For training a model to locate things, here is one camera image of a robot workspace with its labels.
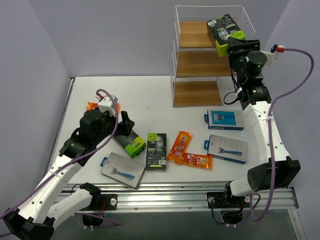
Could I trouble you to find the black green razor pack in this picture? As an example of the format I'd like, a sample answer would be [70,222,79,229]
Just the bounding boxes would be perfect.
[113,130,146,159]

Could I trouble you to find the tall green black razor box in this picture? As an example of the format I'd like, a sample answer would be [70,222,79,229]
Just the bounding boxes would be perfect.
[206,14,246,57]

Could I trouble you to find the small black green razor box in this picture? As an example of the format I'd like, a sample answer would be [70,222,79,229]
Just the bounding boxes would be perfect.
[145,133,167,171]

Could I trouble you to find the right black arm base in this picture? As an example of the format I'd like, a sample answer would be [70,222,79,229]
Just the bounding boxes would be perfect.
[206,192,232,209]

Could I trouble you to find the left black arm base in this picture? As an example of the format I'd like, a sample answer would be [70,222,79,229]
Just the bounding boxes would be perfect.
[99,193,118,211]

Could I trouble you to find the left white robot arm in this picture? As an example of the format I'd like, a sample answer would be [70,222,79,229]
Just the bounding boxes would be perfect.
[0,109,135,240]

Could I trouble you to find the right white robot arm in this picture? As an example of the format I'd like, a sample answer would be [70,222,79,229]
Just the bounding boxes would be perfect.
[222,37,301,207]

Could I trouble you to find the orange razor bag far left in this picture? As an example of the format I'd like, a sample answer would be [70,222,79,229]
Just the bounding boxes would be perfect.
[86,102,98,111]

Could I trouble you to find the orange razor bag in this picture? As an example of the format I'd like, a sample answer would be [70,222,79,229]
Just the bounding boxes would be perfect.
[86,102,98,111]
[167,131,193,163]
[180,152,213,170]

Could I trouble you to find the grey box blue razor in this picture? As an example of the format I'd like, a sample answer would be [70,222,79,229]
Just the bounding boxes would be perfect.
[100,152,146,189]
[203,134,248,165]

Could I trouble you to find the blue white razor box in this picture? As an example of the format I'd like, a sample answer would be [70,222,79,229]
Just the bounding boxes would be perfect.
[204,109,245,131]

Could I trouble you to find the orange razor bag upper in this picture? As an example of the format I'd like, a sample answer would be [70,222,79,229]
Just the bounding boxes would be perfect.
[167,131,193,163]

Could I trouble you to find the orange razor bag lower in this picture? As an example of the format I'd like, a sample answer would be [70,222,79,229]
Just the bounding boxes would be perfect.
[180,152,213,170]

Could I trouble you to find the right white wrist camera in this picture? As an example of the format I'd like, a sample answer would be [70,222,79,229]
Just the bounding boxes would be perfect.
[261,44,285,66]

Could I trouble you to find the white wire wooden shelf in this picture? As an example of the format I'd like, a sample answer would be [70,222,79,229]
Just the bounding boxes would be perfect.
[170,5,256,108]

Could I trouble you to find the aluminium mounting rail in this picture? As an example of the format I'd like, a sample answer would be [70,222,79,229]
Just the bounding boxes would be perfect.
[54,181,299,213]

